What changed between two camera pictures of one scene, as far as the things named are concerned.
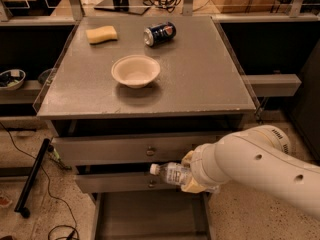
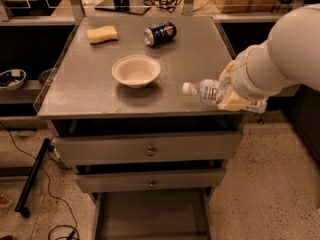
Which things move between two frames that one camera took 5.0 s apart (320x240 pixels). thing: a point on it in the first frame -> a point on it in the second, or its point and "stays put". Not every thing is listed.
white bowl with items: (11, 79) stays put
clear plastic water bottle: (177, 174) -> (211, 91)
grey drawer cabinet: (128, 98) stays put
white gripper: (199, 168) -> (245, 78)
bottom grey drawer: (151, 215) stays put
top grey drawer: (168, 149) stays put
